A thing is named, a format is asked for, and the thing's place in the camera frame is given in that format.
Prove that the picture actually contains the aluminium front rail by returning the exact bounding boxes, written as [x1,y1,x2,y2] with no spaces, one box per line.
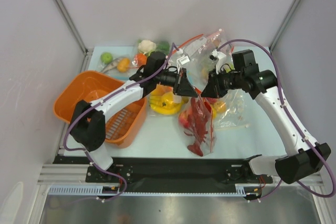
[37,164,89,185]

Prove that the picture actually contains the dotted clear zip bag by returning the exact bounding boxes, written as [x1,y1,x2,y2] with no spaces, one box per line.
[170,28,227,86]

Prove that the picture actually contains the white cauliflower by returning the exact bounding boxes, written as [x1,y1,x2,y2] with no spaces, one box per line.
[138,40,156,54]

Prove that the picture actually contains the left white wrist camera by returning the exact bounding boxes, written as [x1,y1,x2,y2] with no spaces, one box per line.
[176,49,190,72]

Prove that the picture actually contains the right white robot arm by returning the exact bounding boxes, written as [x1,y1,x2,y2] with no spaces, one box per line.
[201,49,331,184]

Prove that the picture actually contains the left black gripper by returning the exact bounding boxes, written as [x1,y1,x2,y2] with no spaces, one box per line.
[154,67,197,98]

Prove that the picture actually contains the dark green broccoli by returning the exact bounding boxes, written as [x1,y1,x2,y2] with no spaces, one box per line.
[156,41,170,55]

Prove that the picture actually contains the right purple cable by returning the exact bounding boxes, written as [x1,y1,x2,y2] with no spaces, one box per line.
[217,38,336,202]

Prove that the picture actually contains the yellow bell pepper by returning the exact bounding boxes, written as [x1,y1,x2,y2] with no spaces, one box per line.
[159,92,175,109]

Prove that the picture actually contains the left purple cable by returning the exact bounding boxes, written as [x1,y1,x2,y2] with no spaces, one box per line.
[63,42,182,198]

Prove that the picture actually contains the zip bag with orange seal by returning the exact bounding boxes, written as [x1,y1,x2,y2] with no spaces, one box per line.
[178,87,250,157]

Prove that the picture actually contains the grey toy fish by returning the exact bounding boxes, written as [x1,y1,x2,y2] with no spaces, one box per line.
[100,57,123,73]

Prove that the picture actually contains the green apple far left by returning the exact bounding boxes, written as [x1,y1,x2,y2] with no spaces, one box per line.
[100,52,113,65]

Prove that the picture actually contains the orange plastic basket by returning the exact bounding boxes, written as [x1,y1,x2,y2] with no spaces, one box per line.
[54,71,147,148]

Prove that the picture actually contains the orange tomato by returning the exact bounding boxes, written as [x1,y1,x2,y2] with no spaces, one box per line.
[134,53,147,67]

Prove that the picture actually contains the red plastic lobster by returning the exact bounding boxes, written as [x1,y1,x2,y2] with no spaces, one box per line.
[184,97,216,157]

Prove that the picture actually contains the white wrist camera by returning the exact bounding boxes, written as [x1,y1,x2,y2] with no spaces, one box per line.
[176,49,190,72]
[209,49,227,74]

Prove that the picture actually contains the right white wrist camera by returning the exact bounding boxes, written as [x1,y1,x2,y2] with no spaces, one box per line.
[209,49,227,74]

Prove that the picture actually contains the red apple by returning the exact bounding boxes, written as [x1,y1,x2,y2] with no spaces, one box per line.
[178,111,190,129]

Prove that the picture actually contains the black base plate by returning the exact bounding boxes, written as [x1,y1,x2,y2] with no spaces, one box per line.
[52,155,274,194]

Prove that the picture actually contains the purple cable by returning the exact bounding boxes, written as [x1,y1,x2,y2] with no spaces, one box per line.
[63,42,182,198]
[217,38,336,202]

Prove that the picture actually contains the yellow lemon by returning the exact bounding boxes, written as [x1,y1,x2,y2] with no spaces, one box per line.
[213,100,227,113]

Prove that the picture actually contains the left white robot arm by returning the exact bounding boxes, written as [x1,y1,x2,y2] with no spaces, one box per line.
[67,51,198,182]

